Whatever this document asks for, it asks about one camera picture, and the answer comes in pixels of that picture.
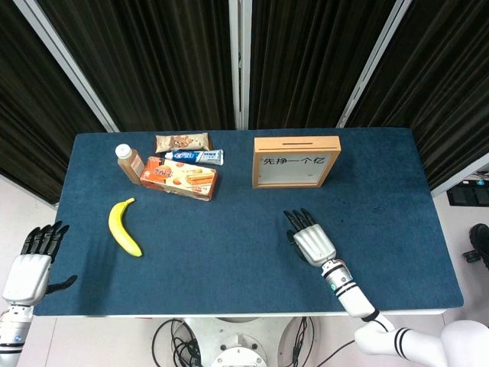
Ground yellow banana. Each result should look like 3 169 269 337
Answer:
108 197 144 258

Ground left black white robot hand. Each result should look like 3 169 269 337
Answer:
2 221 78 307

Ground brown juice bottle white cap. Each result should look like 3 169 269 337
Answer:
115 144 145 185

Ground blue table cloth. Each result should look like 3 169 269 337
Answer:
33 128 465 317

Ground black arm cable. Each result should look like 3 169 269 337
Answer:
361 310 395 334

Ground grey partition frame post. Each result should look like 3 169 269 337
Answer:
13 0 120 133
335 0 413 129
430 152 489 198
228 0 253 130

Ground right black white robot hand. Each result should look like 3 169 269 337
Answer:
283 207 338 268

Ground brown snack packet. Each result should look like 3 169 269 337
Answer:
154 132 213 153

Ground wooden coin box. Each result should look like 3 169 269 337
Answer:
253 135 342 190

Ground blue white toothpaste box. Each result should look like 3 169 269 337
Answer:
164 148 225 167

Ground black cable bundle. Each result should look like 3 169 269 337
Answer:
280 316 316 367
152 317 203 367

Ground orange biscuit box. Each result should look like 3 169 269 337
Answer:
139 155 219 202

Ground black pleated curtain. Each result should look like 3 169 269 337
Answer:
37 0 236 133
248 0 397 130
0 0 108 204
343 0 489 190

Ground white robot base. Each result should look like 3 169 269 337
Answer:
183 316 306 367

